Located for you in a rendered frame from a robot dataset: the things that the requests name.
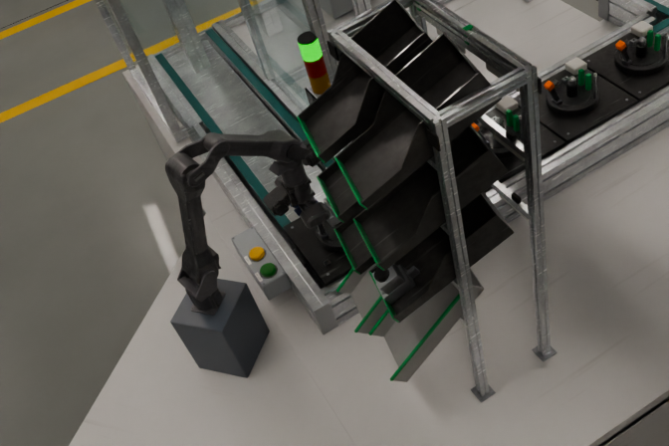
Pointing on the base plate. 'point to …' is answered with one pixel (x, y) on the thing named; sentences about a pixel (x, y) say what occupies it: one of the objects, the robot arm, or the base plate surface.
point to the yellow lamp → (320, 84)
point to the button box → (273, 286)
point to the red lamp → (316, 68)
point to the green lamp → (311, 51)
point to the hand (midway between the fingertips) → (306, 212)
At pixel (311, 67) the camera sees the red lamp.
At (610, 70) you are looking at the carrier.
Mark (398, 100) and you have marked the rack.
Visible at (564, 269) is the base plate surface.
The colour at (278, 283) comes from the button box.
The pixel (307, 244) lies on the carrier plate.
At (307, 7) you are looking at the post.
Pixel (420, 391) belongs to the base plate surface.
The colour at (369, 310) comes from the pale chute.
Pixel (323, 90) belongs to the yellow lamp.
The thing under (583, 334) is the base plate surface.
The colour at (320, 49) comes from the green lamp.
